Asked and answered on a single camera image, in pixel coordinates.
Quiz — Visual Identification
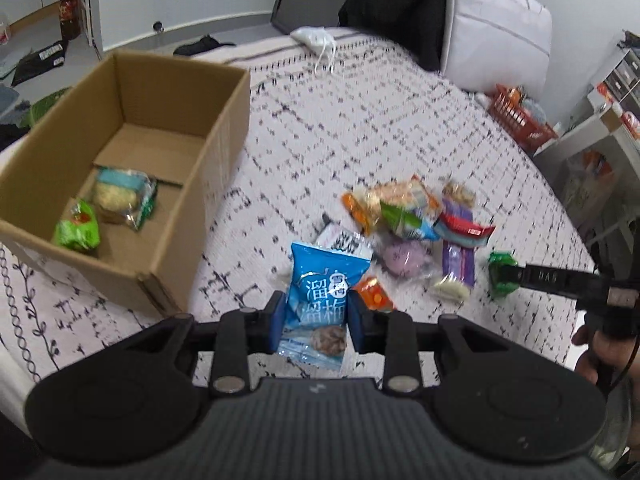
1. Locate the black plastic bag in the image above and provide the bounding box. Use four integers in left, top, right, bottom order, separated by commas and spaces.
11, 39, 70, 87

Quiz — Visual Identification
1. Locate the purple round pastry packet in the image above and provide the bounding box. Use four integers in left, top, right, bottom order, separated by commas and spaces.
375, 240, 436, 281

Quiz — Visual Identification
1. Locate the green cartoon mat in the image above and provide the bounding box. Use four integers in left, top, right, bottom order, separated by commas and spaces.
17, 87, 71, 128

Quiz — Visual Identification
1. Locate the teal wrapped pastry packet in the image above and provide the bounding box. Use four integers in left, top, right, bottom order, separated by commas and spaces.
92, 167, 158, 231

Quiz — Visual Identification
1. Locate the white black-print snack packet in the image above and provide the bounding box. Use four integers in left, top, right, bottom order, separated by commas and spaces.
315, 222, 373, 261

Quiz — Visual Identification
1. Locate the blue plum snack packet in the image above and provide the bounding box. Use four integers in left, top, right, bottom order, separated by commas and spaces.
277, 241, 373, 366

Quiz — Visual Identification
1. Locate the black cloth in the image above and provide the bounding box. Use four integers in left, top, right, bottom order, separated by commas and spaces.
337, 0, 458, 73

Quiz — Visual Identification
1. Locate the brown cardboard box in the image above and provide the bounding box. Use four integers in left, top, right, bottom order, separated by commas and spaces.
0, 51, 251, 318

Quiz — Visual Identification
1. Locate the white shelf unit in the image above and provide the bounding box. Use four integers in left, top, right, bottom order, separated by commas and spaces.
532, 105, 640, 261

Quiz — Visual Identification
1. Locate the white patterned bedspread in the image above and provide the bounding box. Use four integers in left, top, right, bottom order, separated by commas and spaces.
0, 27, 601, 411

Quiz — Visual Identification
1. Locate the white face mask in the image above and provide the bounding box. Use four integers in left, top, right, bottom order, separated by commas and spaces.
290, 26, 337, 73

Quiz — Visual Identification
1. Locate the orange plastic basket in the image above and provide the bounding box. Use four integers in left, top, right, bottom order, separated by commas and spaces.
487, 84, 558, 153

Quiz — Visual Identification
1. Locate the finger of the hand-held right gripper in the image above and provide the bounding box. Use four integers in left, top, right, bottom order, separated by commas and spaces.
501, 262, 600, 298

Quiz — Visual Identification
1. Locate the black garment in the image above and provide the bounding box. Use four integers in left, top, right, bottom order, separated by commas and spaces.
0, 120, 31, 151

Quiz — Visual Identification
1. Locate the small dark green snack packet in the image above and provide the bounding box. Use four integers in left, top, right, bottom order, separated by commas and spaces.
487, 251, 521, 300

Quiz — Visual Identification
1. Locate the black slipper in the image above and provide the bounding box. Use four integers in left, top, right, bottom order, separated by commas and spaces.
172, 35, 236, 58

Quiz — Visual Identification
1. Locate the purple bar snack packet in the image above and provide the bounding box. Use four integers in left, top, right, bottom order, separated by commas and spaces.
431, 237, 476, 303

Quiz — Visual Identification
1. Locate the clear plastic bag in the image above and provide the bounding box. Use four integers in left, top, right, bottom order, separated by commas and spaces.
562, 150, 616, 211

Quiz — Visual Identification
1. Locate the green blue fruit snack packet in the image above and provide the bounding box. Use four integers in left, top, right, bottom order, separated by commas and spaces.
380, 200, 441, 241

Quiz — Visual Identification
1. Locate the person's right hand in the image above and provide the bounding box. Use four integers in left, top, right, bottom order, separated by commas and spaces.
572, 325, 640, 391

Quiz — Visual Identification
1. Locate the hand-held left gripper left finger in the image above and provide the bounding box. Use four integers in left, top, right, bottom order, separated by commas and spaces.
115, 290, 287, 395

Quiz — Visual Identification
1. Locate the red snack packet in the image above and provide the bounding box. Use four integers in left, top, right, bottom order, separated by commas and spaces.
432, 212, 496, 251

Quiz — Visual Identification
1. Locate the light green snack packet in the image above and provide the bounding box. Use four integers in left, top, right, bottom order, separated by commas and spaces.
52, 197, 101, 252

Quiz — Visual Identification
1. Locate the dark brown drink bottle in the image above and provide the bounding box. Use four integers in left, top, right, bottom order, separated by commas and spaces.
58, 0, 81, 41

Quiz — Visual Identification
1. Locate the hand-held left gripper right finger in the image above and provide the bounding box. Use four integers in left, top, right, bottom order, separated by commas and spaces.
347, 291, 521, 395

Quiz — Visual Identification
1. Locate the white storage bag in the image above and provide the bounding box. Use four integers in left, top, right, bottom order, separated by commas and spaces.
440, 0, 553, 96

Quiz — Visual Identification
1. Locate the orange bread snack packet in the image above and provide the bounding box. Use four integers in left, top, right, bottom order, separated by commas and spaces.
341, 175, 441, 236

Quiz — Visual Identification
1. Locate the small drawer unit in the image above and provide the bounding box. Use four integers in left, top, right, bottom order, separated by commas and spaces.
590, 30, 640, 106

